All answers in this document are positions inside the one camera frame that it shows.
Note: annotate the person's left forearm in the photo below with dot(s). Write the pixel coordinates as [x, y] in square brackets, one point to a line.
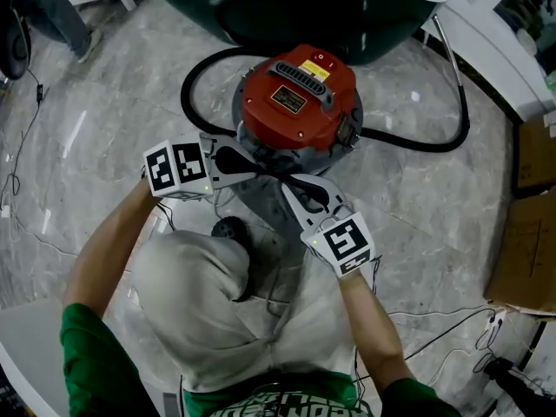
[108, 250]

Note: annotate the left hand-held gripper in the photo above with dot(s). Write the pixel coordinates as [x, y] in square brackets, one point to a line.
[174, 167]

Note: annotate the person's beige trousers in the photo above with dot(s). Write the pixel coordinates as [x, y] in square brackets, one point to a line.
[195, 298]

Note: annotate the person's right forearm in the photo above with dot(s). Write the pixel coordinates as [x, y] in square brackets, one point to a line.
[373, 328]

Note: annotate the dark glass window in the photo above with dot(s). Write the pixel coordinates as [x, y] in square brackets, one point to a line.
[530, 7]

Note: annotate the large cardboard box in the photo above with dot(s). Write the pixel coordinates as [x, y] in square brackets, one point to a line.
[525, 254]

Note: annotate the green bathtub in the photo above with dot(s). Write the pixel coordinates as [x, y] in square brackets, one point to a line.
[282, 7]

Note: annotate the person's left black shoe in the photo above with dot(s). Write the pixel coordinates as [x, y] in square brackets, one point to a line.
[228, 228]

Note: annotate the white bathtub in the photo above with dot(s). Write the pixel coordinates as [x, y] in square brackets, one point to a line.
[26, 354]

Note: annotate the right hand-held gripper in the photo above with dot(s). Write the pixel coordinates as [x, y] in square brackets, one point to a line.
[343, 241]

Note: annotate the person's green shirt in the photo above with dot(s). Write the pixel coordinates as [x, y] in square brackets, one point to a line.
[95, 363]

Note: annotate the red vacuum cleaner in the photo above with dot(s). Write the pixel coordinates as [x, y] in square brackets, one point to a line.
[295, 102]

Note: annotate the white power strip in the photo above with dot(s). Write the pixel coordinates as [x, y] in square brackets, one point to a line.
[495, 322]

